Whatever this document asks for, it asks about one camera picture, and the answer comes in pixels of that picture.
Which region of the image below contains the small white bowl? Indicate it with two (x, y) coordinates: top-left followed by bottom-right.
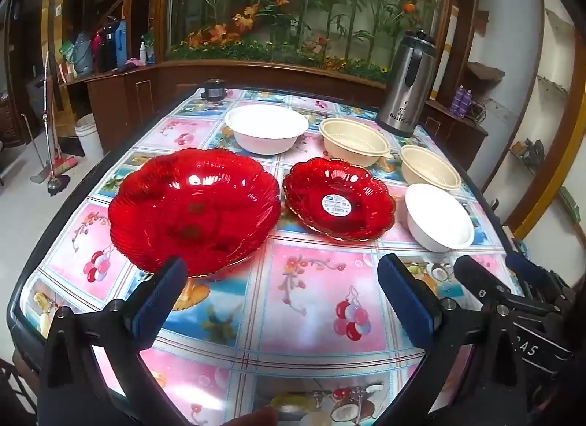
(405, 183), (475, 253)

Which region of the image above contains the stainless steel thermos kettle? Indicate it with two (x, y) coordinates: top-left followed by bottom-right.
(376, 29), (439, 137)

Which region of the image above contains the small beige strainer bowl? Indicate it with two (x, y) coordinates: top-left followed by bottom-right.
(400, 145), (462, 190)

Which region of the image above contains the black thermos flask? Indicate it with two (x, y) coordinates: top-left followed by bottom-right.
(97, 18), (119, 72)

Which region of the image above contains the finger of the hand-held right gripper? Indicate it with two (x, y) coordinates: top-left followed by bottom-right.
(506, 252), (573, 303)
(454, 255), (557, 317)

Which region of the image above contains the large white bowl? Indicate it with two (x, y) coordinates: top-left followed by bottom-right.
(224, 104), (310, 155)

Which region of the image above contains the large beige strainer bowl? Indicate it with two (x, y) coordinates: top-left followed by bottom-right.
(319, 117), (393, 171)

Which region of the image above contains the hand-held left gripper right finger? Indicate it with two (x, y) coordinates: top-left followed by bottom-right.
(377, 253), (536, 426)

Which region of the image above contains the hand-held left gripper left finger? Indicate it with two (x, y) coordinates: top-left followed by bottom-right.
(39, 256), (193, 426)

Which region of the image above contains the large red glass plate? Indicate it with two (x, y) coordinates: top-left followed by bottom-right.
(107, 148), (281, 279)

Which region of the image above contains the colourful bristle broom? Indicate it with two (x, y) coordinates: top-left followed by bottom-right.
(21, 112), (78, 184)

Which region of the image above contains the fruit print tablecloth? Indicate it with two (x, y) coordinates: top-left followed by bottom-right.
(18, 87), (527, 426)

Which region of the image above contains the blue water jug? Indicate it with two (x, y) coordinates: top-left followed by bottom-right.
(116, 20), (127, 68)

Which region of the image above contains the white plastic bucket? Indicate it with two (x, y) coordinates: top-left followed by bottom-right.
(74, 114), (104, 162)

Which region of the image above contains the small red glass plate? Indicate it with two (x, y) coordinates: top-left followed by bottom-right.
(282, 157), (396, 242)

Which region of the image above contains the curved wooden cabinet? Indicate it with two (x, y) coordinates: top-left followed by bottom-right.
(59, 60), (390, 152)

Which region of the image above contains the wooden side cabinet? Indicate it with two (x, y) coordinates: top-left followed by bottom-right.
(423, 99), (490, 159)

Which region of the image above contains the mop with metal handle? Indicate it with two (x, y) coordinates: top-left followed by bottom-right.
(42, 51), (71, 198)

